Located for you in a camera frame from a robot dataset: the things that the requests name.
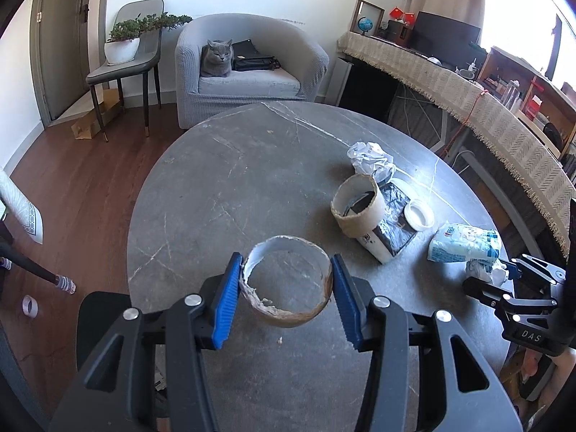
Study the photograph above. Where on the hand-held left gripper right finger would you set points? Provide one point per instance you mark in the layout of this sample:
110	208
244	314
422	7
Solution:
346	297

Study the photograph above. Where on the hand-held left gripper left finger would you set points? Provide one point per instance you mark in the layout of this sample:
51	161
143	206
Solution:
227	297

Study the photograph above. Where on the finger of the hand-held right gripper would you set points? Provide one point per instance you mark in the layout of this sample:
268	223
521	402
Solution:
495	294
535	270

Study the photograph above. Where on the white tissue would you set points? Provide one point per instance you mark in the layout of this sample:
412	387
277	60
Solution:
481	270

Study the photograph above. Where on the blue white tissue pack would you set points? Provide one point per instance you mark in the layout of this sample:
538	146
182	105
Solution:
459	243

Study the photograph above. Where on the brown cardboard tube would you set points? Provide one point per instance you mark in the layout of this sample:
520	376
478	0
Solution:
355	227

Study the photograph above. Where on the black shiny packet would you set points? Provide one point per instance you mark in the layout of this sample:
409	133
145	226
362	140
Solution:
396	234

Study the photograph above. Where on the white round lid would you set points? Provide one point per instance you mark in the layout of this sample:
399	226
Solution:
418	216

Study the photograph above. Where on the white paper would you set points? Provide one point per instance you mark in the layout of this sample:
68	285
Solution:
369	157

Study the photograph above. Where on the person's right forearm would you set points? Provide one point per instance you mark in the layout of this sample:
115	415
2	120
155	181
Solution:
566	382

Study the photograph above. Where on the black chair seat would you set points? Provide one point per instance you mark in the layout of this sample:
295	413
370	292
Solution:
96	315

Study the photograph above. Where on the beige fringed tablecloth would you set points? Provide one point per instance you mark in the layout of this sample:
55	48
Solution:
495	117

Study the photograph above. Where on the wooden shelf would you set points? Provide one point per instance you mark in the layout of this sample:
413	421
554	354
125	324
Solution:
558	112

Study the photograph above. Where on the tape roll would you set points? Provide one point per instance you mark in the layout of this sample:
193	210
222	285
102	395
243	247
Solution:
29	306

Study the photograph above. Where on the black furniture leg with sock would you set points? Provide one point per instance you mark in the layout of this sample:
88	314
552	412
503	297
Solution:
31	267

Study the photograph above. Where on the grey armchair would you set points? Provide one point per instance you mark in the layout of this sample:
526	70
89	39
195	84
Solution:
270	83

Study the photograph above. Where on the flat cardboard box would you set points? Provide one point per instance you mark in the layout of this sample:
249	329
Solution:
87	126

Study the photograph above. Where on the white patterned cloth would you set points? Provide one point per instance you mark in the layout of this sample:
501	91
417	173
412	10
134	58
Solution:
22	207

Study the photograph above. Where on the grey cat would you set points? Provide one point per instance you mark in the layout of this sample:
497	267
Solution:
216	60

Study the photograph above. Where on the black bag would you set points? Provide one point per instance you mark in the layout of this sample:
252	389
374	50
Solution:
252	60

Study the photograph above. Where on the grey chair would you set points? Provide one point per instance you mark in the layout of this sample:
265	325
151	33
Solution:
121	69

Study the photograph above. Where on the black monitor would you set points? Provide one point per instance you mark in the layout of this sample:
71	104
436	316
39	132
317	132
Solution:
445	33

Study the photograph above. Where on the dark wooden box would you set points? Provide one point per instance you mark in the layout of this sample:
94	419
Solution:
396	33

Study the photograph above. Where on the potted plant in white pot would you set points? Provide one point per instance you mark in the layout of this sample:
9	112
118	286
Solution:
120	49

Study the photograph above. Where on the small blue globe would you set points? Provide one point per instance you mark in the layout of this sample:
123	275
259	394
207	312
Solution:
366	24

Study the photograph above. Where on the red ornament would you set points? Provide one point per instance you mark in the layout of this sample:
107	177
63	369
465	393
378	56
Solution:
407	17

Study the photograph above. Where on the grey door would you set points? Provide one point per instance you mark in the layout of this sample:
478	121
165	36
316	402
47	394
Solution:
63	54

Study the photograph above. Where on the wooden picture frame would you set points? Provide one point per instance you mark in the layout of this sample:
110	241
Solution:
355	15

